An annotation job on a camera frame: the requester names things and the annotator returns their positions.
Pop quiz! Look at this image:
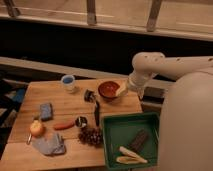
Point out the red yellow apple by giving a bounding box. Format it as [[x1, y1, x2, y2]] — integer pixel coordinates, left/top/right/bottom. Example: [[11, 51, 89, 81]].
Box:
[[30, 120, 45, 137]]

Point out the orange carrot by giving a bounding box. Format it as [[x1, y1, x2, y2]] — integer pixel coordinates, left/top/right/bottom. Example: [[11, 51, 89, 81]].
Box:
[[53, 121, 75, 130]]

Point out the lower corn cob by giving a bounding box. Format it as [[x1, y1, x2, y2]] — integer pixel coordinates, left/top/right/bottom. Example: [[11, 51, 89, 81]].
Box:
[[116, 156, 139, 164]]

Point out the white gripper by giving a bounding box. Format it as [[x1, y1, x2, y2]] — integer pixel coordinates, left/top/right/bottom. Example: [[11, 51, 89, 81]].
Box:
[[116, 71, 150, 99]]

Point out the brown ceramic bowl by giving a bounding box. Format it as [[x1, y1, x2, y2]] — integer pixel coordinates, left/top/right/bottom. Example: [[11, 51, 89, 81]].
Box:
[[98, 81, 120, 100]]

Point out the white cup blue inside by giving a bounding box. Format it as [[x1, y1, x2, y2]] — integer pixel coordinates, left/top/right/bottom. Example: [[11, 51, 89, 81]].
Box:
[[61, 75, 76, 93]]

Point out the wooden railing frame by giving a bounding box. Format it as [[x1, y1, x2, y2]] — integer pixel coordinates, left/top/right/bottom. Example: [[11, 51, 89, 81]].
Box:
[[0, 0, 213, 42]]

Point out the green plastic tray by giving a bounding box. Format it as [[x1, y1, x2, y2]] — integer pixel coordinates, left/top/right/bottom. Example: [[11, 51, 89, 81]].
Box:
[[102, 112, 159, 171]]

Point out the dark grape bunch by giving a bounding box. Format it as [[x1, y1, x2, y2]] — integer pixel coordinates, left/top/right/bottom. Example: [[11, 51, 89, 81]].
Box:
[[78, 127, 103, 147]]

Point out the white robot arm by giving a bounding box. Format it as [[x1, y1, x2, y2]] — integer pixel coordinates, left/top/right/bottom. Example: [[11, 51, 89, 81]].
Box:
[[126, 52, 213, 171]]

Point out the blue sponge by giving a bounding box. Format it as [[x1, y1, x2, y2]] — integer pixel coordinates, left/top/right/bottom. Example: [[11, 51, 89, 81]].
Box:
[[40, 103, 53, 121]]

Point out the grey-blue towel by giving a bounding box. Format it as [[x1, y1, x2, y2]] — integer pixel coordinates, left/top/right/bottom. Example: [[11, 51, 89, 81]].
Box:
[[32, 133, 66, 156]]

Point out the brown chocolate bar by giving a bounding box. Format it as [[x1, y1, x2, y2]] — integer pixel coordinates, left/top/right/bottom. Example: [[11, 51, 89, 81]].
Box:
[[129, 130, 148, 152]]

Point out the small black can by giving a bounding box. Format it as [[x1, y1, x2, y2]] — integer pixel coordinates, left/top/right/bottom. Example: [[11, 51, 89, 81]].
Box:
[[75, 116, 88, 128]]

